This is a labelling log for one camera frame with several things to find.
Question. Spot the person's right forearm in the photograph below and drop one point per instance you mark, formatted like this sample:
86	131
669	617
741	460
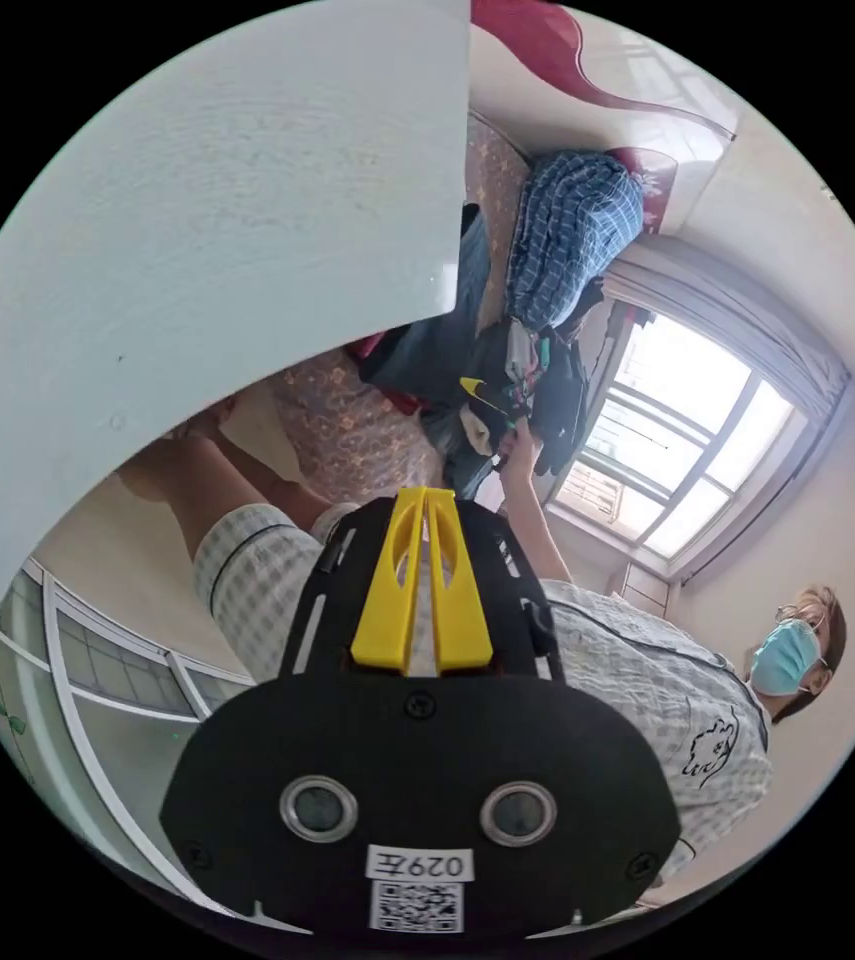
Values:
536	510

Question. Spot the red garment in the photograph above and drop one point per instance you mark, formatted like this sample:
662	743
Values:
401	401

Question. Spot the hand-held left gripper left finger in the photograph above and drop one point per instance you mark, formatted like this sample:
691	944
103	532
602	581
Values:
386	600

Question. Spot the window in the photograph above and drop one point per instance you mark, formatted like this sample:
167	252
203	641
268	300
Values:
682	450

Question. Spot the dark blue jeans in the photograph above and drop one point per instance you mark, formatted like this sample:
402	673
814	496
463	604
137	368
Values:
438	352

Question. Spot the person's body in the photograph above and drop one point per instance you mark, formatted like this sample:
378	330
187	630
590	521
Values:
644	675

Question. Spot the bed with flower-patterned sheet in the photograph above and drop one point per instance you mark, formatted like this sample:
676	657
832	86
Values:
344	431

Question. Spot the pile of clothes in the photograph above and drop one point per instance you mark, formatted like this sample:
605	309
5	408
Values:
554	382

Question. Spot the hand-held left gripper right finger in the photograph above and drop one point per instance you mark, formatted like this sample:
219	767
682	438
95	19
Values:
461	607

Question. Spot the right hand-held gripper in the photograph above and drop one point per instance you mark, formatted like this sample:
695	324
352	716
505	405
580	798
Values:
500	409

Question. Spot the person's right hand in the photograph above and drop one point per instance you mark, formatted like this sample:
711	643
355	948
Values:
521	444

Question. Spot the grey curtain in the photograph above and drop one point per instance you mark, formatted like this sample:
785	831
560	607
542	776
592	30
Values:
727	315

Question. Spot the blue checked rolled blanket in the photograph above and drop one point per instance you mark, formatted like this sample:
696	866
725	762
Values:
573	225

